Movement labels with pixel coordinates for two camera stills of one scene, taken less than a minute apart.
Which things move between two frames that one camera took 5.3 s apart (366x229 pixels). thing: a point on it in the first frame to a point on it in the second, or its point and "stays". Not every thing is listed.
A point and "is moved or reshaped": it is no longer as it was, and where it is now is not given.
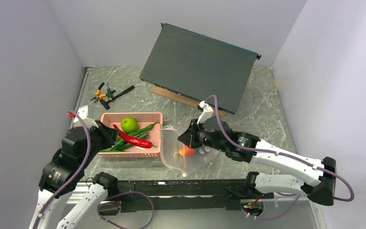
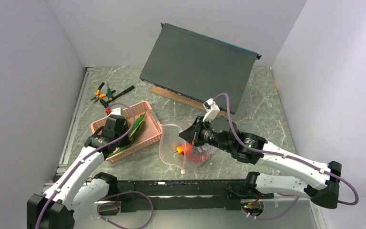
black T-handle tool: [106, 104] stays
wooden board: [179, 97] stays
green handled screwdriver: [109, 92] stays
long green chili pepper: [148, 127] to [137, 122]
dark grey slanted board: [198, 67] stays
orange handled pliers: [98, 95] stays
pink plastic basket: [143, 120] is moved or reshaped
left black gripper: [109, 134] to [125, 142]
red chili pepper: [133, 140] to [191, 157]
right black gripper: [189, 136] stays
